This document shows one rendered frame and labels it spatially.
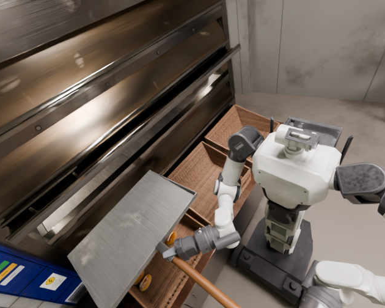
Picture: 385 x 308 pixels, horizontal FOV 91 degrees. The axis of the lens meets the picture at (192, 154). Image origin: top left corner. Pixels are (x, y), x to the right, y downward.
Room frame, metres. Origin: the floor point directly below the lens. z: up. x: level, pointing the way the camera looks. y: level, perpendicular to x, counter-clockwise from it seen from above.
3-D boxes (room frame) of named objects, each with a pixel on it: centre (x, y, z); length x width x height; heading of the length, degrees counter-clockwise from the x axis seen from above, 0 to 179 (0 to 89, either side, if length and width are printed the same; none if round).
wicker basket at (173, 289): (0.56, 0.43, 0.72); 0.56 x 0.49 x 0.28; 129
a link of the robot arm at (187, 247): (0.30, 0.11, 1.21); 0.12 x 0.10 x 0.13; 94
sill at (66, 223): (1.14, 0.16, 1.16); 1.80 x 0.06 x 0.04; 128
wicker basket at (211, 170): (0.93, -0.04, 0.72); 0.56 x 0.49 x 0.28; 126
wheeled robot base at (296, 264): (0.48, -0.43, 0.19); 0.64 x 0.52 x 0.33; 129
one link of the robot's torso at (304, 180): (0.44, -0.39, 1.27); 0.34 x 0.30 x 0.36; 35
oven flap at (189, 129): (1.12, 0.14, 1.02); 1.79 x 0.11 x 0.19; 128
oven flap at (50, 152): (1.12, 0.14, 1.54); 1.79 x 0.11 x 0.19; 128
